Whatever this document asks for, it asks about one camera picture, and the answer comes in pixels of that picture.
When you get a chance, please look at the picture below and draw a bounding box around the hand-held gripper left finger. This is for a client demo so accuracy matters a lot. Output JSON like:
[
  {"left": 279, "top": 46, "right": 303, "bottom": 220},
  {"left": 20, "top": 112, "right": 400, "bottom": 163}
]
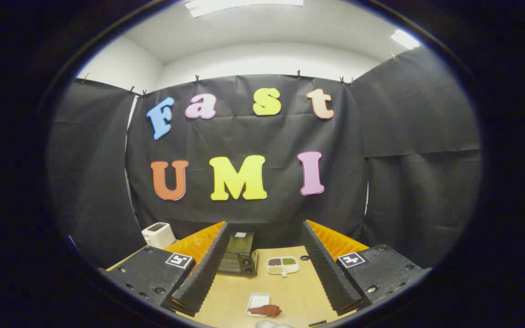
[{"left": 98, "top": 221, "right": 230, "bottom": 317}]

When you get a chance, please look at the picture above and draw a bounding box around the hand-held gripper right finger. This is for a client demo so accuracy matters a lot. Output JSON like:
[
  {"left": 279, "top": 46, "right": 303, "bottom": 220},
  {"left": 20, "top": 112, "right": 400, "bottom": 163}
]
[{"left": 300, "top": 220, "right": 432, "bottom": 316}]

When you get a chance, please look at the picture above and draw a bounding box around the black toaster oven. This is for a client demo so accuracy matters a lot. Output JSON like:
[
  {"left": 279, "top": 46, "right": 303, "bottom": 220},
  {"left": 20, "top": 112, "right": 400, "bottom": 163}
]
[{"left": 217, "top": 231, "right": 259, "bottom": 277}]

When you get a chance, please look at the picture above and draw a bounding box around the brown steak piece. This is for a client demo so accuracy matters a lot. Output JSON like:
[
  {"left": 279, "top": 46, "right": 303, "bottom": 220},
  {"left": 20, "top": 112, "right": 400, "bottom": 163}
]
[{"left": 248, "top": 304, "right": 283, "bottom": 317}]

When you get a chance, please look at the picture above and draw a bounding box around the white bread toaster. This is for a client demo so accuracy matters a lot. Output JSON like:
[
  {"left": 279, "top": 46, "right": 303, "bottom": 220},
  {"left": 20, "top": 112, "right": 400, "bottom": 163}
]
[{"left": 141, "top": 222, "right": 176, "bottom": 250}]

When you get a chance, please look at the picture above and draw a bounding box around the white divided dish with grains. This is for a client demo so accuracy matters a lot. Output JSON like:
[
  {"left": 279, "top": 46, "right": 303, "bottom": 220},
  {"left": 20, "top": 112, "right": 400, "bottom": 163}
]
[{"left": 266, "top": 256, "right": 299, "bottom": 277}]

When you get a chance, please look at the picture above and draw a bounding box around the white rectangular tray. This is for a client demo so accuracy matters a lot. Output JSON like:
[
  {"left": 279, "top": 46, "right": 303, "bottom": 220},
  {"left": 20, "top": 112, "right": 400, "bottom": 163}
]
[{"left": 246, "top": 292, "right": 271, "bottom": 318}]

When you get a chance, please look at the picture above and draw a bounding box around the small ceiling light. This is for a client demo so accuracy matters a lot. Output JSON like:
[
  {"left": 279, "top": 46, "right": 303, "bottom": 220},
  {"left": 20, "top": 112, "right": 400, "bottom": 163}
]
[{"left": 390, "top": 29, "right": 422, "bottom": 50}]

